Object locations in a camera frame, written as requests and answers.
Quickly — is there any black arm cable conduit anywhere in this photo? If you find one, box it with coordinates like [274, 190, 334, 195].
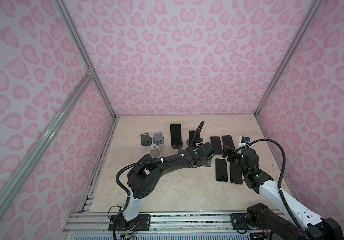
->
[234, 138, 309, 240]
[115, 120, 206, 199]

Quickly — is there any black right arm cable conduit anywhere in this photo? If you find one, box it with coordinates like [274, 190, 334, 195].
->
[234, 138, 309, 240]

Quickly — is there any aluminium frame post back left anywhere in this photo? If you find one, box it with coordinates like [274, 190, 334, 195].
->
[53, 0, 116, 119]

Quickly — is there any grey round phone stand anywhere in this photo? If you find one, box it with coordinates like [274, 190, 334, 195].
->
[152, 132, 164, 146]

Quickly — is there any aluminium frame post back right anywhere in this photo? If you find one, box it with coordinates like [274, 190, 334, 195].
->
[254, 0, 324, 119]

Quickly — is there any aluminium diagonal frame bar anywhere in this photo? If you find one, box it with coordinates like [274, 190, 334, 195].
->
[0, 73, 93, 221]

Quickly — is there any aluminium frame post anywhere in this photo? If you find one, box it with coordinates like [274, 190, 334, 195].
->
[53, 0, 116, 119]
[254, 0, 324, 119]

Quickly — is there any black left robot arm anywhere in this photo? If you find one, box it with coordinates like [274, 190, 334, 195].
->
[115, 142, 217, 222]

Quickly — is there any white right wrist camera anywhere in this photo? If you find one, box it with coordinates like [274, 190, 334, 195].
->
[239, 136, 251, 146]

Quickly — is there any black phone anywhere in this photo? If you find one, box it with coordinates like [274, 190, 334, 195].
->
[215, 159, 228, 182]
[210, 137, 223, 155]
[170, 124, 182, 143]
[221, 135, 235, 149]
[187, 130, 201, 147]
[230, 162, 243, 185]

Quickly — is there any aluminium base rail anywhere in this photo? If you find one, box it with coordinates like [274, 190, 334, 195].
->
[60, 197, 296, 240]

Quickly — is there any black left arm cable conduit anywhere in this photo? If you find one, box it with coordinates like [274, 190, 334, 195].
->
[115, 120, 206, 199]

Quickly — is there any dark round stand back left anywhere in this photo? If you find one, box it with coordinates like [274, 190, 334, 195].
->
[171, 141, 184, 150]

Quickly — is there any dark round phone stand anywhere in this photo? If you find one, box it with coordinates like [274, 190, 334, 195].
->
[140, 133, 153, 147]

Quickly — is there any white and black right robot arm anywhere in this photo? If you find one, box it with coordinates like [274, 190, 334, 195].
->
[223, 145, 344, 240]

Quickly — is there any white phone stand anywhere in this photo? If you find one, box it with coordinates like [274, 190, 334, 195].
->
[200, 159, 212, 167]
[149, 146, 161, 158]

